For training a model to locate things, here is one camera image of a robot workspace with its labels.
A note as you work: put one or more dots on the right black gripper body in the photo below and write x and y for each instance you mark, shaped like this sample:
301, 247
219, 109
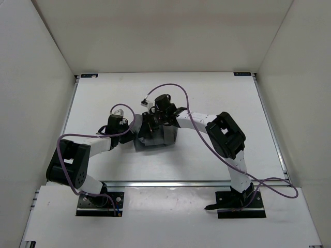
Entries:
159, 119

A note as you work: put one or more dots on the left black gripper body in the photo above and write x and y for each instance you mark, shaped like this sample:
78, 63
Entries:
125, 135

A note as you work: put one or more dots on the grey pleated skirt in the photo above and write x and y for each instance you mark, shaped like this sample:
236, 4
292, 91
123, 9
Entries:
162, 137

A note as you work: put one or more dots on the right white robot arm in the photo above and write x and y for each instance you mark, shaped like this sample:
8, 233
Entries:
228, 141

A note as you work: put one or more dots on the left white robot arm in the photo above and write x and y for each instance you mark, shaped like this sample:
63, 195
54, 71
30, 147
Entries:
75, 172

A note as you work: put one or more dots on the left blue corner label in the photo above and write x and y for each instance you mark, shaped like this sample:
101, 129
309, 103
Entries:
89, 75

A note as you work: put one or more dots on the blue corner label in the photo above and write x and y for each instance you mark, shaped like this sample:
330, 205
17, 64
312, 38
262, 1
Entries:
242, 73
89, 75

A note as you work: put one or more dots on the right blue corner label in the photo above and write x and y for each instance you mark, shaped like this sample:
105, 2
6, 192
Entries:
242, 73

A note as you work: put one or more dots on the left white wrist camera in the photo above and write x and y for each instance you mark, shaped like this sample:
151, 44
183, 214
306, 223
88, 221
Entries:
118, 112

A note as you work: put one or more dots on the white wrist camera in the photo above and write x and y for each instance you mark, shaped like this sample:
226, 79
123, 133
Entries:
118, 112
147, 104

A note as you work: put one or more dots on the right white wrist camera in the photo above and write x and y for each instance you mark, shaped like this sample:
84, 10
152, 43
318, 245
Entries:
147, 104

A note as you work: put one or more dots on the front aluminium table rail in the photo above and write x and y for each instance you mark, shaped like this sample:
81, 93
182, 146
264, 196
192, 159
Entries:
167, 184

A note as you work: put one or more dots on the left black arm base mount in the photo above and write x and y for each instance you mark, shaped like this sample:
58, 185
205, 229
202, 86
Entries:
101, 206

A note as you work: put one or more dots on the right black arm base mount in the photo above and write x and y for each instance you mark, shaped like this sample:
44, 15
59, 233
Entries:
229, 207

